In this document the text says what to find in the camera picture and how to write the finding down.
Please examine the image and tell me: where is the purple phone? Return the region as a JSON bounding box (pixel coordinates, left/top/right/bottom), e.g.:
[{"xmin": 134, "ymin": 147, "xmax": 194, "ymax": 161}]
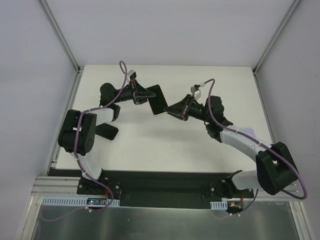
[{"xmin": 242, "ymin": 127, "xmax": 256, "ymax": 138}]

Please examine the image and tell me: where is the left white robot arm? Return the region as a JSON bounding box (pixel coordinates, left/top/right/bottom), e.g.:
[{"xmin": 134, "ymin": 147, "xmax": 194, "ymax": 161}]
[{"xmin": 58, "ymin": 79, "xmax": 156, "ymax": 195}]

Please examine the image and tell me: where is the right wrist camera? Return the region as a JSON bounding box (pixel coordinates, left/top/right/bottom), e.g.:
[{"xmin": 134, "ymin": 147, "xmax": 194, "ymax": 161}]
[{"xmin": 190, "ymin": 84, "xmax": 204, "ymax": 100}]

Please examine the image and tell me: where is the right aluminium frame post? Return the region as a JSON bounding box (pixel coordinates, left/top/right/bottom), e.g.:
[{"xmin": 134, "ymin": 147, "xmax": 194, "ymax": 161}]
[{"xmin": 252, "ymin": 0, "xmax": 303, "ymax": 76}]

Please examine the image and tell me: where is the aluminium frame post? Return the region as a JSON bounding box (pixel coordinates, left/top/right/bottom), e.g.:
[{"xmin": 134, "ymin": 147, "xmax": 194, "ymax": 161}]
[
  {"xmin": 37, "ymin": 0, "xmax": 81, "ymax": 73},
  {"xmin": 252, "ymin": 0, "xmax": 303, "ymax": 76}
]

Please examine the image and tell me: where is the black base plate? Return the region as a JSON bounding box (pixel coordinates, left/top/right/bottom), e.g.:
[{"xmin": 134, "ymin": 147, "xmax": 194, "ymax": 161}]
[{"xmin": 76, "ymin": 169, "xmax": 261, "ymax": 208}]

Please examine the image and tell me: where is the left aluminium frame post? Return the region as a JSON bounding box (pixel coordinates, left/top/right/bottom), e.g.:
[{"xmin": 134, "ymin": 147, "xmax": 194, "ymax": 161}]
[{"xmin": 37, "ymin": 0, "xmax": 81, "ymax": 73}]

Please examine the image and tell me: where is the right white cable duct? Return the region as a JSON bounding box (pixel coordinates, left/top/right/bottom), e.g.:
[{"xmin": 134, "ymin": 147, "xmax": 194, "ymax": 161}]
[{"xmin": 210, "ymin": 200, "xmax": 228, "ymax": 211}]

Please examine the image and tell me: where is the white cable duct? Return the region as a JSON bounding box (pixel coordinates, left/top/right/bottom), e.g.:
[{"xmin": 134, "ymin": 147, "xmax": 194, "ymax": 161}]
[
  {"xmin": 42, "ymin": 196, "xmax": 120, "ymax": 208},
  {"xmin": 210, "ymin": 200, "xmax": 228, "ymax": 211}
]

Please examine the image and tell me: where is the aluminium rail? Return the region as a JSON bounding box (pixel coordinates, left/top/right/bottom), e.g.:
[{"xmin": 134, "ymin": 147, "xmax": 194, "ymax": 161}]
[{"xmin": 31, "ymin": 174, "xmax": 83, "ymax": 196}]

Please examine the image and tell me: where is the left white cable duct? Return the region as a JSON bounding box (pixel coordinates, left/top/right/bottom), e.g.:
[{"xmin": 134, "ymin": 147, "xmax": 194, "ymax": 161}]
[{"xmin": 42, "ymin": 196, "xmax": 120, "ymax": 208}]

